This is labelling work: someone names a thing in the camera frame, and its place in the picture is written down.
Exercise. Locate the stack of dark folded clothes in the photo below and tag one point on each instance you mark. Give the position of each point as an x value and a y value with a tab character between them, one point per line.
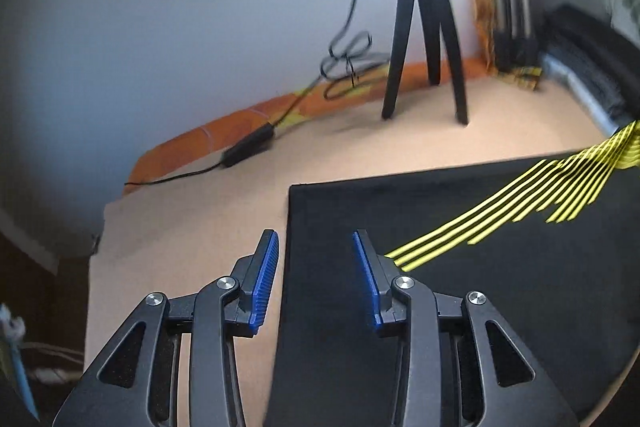
585	57

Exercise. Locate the black tripod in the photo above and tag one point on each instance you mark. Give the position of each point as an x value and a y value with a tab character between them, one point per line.
425	17

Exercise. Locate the beige bed sheet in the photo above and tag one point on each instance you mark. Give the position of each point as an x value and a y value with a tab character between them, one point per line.
200	217

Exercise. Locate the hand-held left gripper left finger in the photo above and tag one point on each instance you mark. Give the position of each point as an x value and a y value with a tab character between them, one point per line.
265	277

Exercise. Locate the black pants with yellow stripes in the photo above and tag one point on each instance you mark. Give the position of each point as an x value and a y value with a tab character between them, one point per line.
450	287

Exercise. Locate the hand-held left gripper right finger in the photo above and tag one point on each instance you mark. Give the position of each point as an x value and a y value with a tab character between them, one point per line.
365	277

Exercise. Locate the orange patterned cloth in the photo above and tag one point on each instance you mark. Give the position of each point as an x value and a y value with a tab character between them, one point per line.
280	117

